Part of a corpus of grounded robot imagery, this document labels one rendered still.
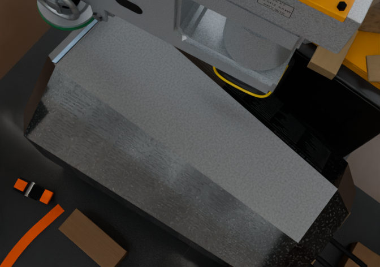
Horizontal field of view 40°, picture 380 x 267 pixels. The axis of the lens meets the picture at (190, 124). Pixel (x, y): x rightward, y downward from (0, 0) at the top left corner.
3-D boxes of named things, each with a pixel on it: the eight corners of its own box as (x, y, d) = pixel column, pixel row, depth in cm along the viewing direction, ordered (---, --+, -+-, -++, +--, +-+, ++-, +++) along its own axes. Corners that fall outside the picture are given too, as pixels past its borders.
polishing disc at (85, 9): (24, 3, 178) (24, 1, 177) (67, -38, 183) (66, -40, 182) (71, 39, 175) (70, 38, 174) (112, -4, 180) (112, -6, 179)
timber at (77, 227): (63, 231, 240) (57, 228, 229) (80, 210, 243) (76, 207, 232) (111, 273, 236) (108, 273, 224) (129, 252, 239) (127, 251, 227)
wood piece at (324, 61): (329, 24, 191) (334, 17, 187) (354, 36, 190) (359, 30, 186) (306, 66, 186) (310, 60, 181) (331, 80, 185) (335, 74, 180)
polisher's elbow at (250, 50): (266, -6, 141) (282, -50, 122) (308, 49, 137) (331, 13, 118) (208, 26, 137) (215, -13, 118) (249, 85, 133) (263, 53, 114)
